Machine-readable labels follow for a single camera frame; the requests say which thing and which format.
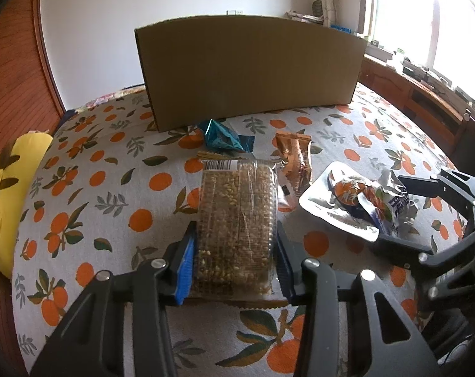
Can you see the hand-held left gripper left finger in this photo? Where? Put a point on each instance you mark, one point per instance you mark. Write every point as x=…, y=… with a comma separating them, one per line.
x=185, y=267

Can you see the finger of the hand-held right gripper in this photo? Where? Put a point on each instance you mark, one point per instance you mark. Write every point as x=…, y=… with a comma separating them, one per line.
x=453, y=188
x=430, y=259

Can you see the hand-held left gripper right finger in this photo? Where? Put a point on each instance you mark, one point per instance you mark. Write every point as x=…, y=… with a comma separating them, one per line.
x=284, y=271

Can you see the silver snack packet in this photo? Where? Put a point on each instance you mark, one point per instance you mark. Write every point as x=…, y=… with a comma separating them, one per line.
x=392, y=204

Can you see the clear grain bar packet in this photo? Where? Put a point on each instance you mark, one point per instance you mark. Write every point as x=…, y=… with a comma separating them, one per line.
x=233, y=220

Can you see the brown cardboard box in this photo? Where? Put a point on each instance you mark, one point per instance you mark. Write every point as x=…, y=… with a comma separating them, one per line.
x=245, y=70

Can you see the white silver flat packet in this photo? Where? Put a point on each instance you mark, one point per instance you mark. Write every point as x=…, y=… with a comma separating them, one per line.
x=320, y=200

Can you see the wooden low cabinet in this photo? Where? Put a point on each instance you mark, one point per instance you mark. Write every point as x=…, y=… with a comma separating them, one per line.
x=414, y=94

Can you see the orange print tablecloth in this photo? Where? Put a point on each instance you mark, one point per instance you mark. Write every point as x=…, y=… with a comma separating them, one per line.
x=104, y=204

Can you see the copper brown snack packet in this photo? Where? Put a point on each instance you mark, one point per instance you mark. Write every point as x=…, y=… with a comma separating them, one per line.
x=296, y=157

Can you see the teal snack packet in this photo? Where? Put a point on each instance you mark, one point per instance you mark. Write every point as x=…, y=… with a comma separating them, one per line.
x=221, y=137

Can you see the yellow plush toy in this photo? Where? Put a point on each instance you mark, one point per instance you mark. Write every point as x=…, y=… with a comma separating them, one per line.
x=9, y=204

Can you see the dark blue cloth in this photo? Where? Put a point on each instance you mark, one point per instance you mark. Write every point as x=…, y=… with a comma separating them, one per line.
x=67, y=116

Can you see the blue bottles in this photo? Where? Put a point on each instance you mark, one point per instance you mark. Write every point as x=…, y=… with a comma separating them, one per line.
x=341, y=29

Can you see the small round fan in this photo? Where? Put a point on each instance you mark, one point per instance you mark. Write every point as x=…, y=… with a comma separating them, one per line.
x=317, y=7

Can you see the stack of boxes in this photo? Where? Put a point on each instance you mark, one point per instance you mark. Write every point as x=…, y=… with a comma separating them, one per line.
x=304, y=16

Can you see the wooden frame window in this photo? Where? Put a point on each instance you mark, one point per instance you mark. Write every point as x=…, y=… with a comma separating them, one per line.
x=418, y=19

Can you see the white wall socket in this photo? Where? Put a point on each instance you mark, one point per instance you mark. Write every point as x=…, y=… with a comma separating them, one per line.
x=234, y=12

